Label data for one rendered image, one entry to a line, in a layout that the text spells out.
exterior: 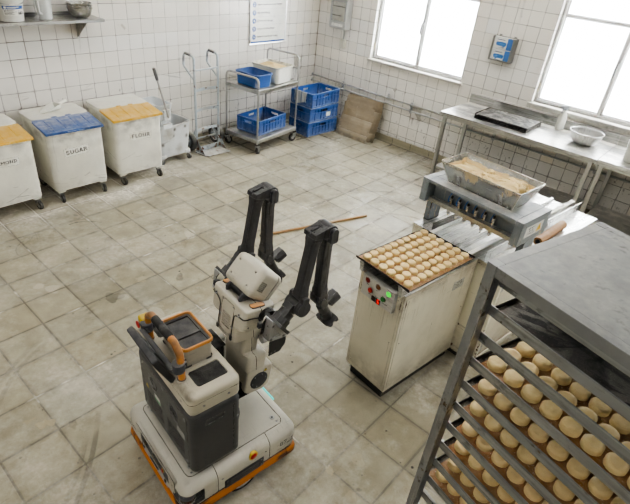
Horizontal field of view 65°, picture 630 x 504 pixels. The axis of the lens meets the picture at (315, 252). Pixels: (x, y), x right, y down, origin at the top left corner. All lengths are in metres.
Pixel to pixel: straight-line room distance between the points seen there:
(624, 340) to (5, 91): 5.30
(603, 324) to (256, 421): 1.94
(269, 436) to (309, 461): 0.36
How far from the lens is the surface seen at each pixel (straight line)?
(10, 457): 3.21
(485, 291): 1.28
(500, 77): 6.45
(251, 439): 2.67
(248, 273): 2.24
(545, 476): 1.50
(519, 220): 3.03
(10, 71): 5.61
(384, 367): 3.08
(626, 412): 1.22
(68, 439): 3.18
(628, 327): 1.20
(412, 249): 2.97
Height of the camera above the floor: 2.43
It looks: 33 degrees down
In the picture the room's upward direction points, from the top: 6 degrees clockwise
